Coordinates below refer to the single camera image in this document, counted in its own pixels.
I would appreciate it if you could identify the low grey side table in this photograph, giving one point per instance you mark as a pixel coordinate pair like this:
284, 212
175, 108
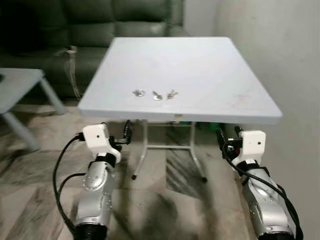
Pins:
17, 85

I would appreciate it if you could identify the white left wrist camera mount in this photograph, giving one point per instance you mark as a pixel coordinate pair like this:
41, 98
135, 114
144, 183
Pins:
96, 137

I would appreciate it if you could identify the dark green box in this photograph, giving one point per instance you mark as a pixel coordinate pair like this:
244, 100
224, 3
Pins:
207, 125

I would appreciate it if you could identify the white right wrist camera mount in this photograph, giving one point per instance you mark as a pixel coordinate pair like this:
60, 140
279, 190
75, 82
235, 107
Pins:
252, 145

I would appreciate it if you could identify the white folding table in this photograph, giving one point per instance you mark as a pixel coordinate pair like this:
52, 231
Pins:
200, 70

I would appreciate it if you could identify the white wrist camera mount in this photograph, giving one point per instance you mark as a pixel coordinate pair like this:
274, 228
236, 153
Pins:
96, 137
252, 145

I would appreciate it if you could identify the dark green leather sofa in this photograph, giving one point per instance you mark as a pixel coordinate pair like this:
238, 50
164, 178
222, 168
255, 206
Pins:
90, 25

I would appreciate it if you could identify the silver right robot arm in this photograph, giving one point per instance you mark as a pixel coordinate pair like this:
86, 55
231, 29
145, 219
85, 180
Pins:
265, 202

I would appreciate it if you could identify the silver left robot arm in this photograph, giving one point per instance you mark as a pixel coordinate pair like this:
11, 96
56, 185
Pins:
97, 190

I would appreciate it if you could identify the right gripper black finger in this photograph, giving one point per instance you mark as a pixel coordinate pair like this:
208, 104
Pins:
220, 136
239, 131

